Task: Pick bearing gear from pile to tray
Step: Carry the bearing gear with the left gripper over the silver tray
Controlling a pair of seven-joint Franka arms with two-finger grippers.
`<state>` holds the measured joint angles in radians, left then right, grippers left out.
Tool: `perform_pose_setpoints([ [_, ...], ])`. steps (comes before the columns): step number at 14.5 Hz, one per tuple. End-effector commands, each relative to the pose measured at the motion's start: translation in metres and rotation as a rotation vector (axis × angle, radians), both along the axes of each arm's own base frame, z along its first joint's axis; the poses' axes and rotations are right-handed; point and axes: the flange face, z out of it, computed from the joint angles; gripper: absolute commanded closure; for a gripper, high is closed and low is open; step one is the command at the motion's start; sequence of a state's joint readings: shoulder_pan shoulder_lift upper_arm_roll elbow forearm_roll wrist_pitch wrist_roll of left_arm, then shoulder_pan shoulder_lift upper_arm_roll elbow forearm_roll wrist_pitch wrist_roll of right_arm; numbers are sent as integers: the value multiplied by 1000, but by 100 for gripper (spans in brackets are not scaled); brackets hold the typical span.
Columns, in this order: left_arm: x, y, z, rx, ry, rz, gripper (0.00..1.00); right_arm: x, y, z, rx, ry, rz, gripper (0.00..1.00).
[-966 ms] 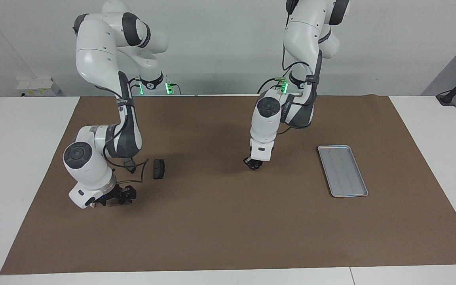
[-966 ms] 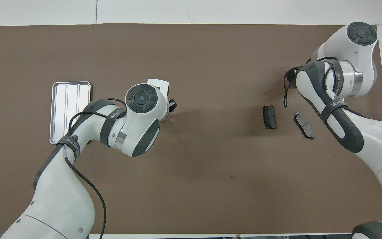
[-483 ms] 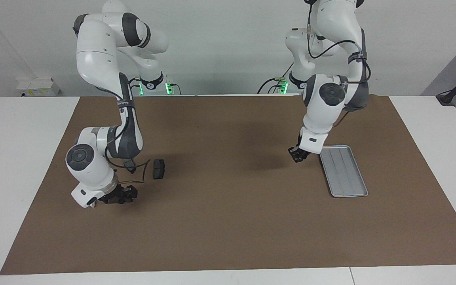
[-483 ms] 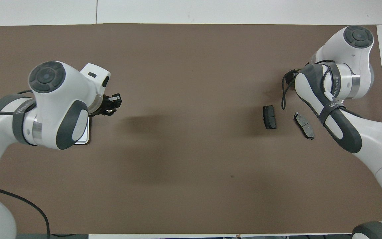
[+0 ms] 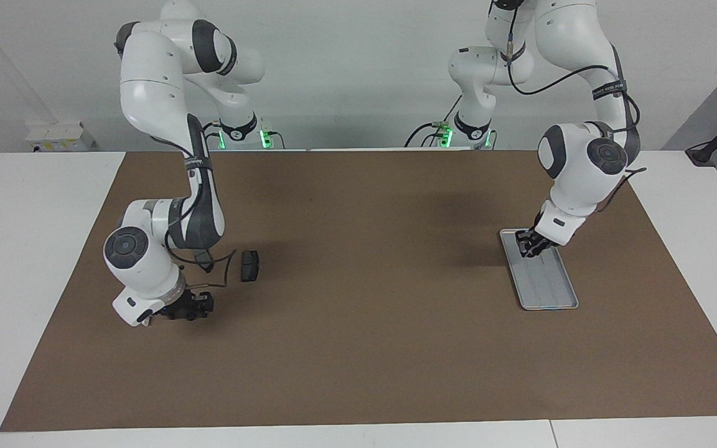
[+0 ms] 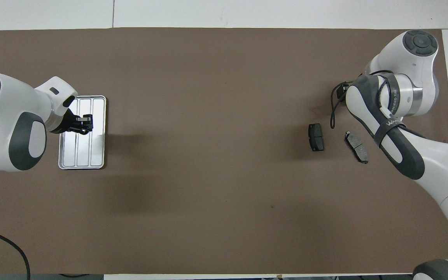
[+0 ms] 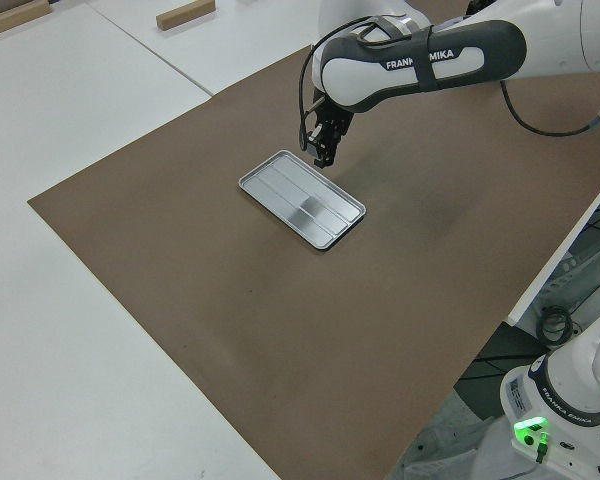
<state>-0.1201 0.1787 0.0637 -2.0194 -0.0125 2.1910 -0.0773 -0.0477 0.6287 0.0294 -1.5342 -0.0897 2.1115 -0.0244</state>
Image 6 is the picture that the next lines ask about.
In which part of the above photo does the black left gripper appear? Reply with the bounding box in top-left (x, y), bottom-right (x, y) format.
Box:
top-left (59, 109), bottom-right (93, 135)

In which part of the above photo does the silver metal tray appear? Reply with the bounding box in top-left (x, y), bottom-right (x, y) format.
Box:
top-left (58, 95), bottom-right (107, 170)

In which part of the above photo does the brown table mat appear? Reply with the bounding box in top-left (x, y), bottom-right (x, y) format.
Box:
top-left (0, 27), bottom-right (448, 275)

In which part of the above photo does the dark grey rectangular brake pad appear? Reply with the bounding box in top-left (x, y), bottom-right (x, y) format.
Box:
top-left (308, 123), bottom-right (324, 152)

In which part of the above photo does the dark grey curved brake pad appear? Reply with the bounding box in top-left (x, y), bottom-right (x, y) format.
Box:
top-left (345, 131), bottom-right (369, 165)

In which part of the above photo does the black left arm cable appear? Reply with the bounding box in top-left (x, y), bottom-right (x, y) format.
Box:
top-left (0, 225), bottom-right (31, 280)

